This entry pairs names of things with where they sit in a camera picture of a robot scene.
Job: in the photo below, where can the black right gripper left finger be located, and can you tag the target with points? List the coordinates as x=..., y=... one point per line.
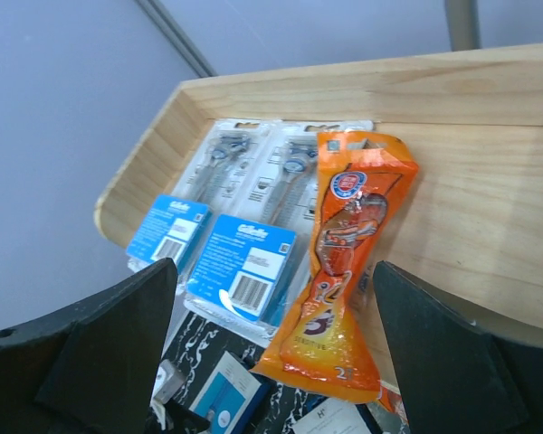
x=89, y=367

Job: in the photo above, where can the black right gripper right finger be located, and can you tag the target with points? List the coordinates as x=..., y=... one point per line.
x=460, y=367

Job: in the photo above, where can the orange razor pack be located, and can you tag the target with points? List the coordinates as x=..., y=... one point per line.
x=391, y=400
x=364, y=177

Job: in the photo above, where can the blue Harry's razor box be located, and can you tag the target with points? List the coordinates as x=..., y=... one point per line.
x=230, y=396

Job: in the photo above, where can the Gillette razor blister pack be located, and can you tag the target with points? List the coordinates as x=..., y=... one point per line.
x=176, y=223

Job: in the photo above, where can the wooden two-tier shelf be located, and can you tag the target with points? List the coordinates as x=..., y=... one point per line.
x=473, y=225

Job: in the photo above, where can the white Harry's razor box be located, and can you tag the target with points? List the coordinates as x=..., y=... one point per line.
x=334, y=416

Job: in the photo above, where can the metal clothes rack bar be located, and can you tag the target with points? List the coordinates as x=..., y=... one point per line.
x=463, y=24

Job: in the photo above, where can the aluminium corner frame profile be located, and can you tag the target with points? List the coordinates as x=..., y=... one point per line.
x=165, y=22

